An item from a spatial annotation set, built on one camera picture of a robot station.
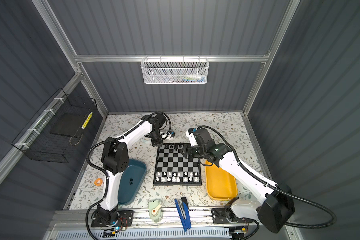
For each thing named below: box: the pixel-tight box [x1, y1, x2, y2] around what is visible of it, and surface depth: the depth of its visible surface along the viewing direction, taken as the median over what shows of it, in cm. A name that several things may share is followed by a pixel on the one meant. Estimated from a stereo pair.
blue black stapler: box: [174, 197, 192, 232], surface depth 75 cm
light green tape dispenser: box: [148, 199, 163, 223], surface depth 72 cm
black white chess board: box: [153, 143, 202, 186], surface depth 91 cm
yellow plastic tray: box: [205, 160, 238, 201], surface depth 86 cm
